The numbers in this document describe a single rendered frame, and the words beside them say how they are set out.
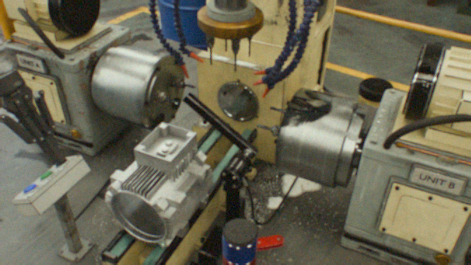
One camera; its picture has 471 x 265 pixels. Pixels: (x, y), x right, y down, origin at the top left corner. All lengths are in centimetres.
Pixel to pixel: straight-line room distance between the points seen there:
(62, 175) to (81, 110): 41
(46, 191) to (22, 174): 51
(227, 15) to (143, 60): 34
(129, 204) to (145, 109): 33
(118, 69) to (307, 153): 62
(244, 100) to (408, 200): 58
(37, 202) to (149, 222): 26
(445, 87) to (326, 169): 34
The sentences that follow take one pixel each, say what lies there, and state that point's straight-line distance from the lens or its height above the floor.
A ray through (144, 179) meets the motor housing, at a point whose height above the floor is 110.
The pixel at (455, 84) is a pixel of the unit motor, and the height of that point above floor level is 132.
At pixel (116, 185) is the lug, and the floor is 109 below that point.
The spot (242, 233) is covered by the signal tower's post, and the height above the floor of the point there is 122.
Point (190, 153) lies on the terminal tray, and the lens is 109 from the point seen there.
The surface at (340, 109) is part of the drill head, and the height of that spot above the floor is 116.
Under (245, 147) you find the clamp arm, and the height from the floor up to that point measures 103.
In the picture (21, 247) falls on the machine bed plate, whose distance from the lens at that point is 140.
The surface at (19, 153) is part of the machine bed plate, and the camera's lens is 172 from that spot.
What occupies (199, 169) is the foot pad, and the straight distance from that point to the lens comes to 109.
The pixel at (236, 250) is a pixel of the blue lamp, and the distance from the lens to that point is 76.
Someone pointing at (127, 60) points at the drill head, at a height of 116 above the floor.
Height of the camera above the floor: 180
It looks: 37 degrees down
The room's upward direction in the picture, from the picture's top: 1 degrees clockwise
